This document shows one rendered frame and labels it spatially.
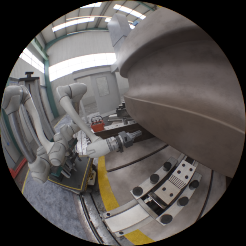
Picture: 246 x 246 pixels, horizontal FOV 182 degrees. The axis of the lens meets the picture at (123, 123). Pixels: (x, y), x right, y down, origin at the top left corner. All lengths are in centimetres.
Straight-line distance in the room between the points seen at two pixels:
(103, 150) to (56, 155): 31
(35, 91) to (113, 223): 158
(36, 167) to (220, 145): 108
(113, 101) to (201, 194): 452
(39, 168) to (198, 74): 118
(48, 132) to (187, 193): 150
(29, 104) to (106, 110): 385
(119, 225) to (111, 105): 432
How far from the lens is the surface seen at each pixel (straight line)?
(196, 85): 52
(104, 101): 411
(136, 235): 130
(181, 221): 103
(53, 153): 55
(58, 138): 66
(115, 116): 237
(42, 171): 76
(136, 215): 77
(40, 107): 117
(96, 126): 118
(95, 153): 48
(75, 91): 73
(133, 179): 99
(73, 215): 160
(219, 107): 48
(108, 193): 134
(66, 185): 136
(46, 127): 120
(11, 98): 65
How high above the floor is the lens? 123
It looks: 25 degrees down
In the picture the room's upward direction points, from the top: 12 degrees counter-clockwise
